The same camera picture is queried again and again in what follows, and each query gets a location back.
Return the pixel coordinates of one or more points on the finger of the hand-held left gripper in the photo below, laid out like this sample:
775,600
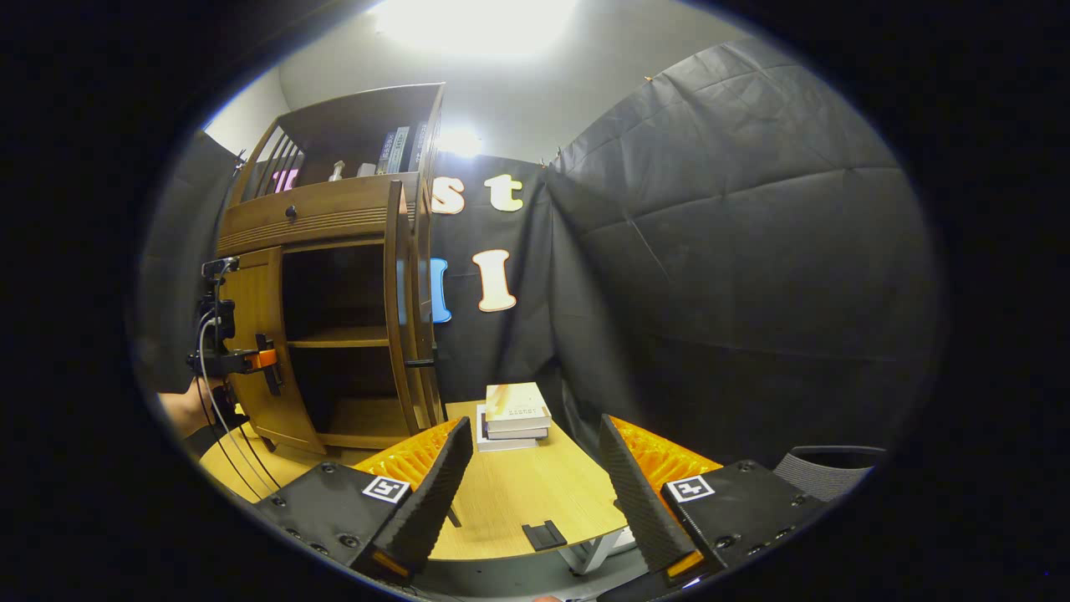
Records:
266,360

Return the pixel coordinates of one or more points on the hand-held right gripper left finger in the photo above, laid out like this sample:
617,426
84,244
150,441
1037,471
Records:
439,493

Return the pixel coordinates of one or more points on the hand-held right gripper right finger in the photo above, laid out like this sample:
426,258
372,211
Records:
635,493

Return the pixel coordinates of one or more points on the wooden cabinet door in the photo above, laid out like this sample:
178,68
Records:
288,414
399,318

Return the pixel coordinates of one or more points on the wooden double-door shoe cabinet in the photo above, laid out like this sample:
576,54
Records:
351,117

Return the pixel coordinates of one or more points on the wooden inner cabinet shelf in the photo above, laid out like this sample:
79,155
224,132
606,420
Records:
343,339

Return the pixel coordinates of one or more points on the white table leg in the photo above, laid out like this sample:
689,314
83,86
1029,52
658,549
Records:
595,552

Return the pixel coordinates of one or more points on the white flat book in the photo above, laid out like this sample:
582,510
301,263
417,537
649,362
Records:
501,445

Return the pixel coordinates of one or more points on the small black table clip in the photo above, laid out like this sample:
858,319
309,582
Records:
543,535

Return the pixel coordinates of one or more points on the grey flat book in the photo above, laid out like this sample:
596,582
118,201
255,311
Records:
522,435

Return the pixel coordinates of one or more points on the beige flat book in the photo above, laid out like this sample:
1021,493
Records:
514,405

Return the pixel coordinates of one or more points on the wooden drawer with black knob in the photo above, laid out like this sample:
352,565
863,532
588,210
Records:
334,209

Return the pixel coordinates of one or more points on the grey mesh chair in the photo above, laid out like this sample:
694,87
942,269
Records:
819,477

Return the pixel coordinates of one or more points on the grey upright book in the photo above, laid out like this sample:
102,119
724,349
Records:
399,150

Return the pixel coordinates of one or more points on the black backdrop cloth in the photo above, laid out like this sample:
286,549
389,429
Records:
736,251

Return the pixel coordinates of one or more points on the large ceiling light panel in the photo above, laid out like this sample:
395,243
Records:
476,23

